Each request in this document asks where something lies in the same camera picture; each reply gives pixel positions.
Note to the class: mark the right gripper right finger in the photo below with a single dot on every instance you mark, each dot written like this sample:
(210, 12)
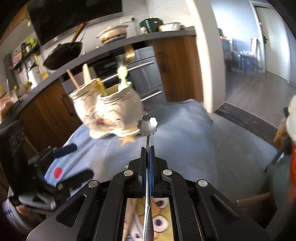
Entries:
(154, 172)

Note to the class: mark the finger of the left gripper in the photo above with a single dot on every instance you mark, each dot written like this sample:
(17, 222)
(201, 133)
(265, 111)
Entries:
(65, 150)

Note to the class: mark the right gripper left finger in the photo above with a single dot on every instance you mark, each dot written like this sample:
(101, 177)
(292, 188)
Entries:
(141, 170)

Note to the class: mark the silver flower-head spoon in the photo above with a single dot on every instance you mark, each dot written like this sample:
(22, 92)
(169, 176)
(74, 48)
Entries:
(147, 126)

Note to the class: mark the beige wooden chopstick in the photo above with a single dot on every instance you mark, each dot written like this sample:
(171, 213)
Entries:
(86, 74)

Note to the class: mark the thin brown wooden chopstick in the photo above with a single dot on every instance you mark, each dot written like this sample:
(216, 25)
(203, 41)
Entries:
(73, 79)

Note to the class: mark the grey kitchen countertop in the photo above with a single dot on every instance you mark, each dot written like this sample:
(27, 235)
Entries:
(90, 57)

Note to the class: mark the blue cartoon tablecloth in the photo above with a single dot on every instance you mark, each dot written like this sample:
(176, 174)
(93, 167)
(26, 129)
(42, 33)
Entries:
(110, 205)

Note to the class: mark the white ceramic double utensil holder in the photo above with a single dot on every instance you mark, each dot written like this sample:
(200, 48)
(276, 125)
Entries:
(116, 113)

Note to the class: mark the stainless steel oven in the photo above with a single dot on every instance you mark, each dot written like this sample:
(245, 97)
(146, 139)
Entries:
(146, 80)

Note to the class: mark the wooden cabinet door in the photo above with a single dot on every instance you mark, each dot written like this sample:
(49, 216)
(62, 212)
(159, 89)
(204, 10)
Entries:
(179, 66)

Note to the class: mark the ceramic casserole pot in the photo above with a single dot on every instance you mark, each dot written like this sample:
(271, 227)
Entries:
(112, 34)

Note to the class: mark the green rice cooker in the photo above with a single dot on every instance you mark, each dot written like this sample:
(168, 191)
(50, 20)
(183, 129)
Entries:
(150, 25)

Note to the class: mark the white bowl on counter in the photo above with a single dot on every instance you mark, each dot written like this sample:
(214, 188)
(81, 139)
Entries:
(175, 26)

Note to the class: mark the wooden chair with cloth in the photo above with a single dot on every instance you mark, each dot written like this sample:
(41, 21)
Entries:
(252, 58)

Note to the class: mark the orange mesh bag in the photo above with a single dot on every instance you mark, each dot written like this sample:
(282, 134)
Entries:
(293, 173)

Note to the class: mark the white stuffed cloth item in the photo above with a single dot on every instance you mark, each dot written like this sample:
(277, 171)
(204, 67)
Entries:
(291, 119)

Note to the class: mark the white interior door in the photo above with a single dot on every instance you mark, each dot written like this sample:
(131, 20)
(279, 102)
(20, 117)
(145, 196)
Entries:
(276, 44)

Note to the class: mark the black wok wooden handle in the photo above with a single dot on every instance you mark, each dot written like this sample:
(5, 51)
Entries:
(66, 52)

